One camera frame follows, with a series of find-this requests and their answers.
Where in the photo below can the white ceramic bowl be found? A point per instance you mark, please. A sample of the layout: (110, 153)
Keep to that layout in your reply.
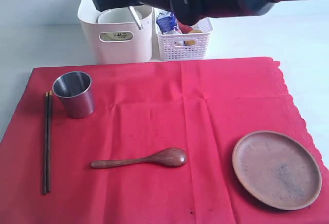
(115, 16)

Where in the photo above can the steel table knife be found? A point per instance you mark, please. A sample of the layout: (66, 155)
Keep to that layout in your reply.
(135, 17)

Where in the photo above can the blue milk carton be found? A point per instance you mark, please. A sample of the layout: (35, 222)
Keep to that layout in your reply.
(167, 23)

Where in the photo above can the red toy shrimp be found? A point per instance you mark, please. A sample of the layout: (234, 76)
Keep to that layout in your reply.
(185, 28)

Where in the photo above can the yellow lemon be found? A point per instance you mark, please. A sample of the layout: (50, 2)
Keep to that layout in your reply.
(192, 40)

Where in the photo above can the steel cup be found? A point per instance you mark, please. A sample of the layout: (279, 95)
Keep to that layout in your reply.
(74, 90)

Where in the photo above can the brown wooden spoon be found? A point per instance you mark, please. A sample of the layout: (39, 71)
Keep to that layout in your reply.
(169, 157)

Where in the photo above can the brown wooden plate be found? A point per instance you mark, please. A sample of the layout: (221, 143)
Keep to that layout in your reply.
(277, 170)

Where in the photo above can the cream plastic bin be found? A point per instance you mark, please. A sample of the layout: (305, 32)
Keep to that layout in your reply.
(117, 43)

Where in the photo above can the white perforated basket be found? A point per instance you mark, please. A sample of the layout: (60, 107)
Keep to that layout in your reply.
(171, 47)

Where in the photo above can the dark wooden chopstick right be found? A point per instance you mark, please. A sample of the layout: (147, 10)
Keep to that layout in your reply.
(48, 183)

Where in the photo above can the dark wooden chopstick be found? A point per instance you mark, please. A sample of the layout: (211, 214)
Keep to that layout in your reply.
(45, 144)
(48, 183)

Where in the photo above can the red table cloth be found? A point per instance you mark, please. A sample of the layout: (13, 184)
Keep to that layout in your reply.
(202, 107)

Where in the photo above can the dark wooden chopstick left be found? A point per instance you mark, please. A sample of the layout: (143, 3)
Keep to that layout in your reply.
(45, 144)

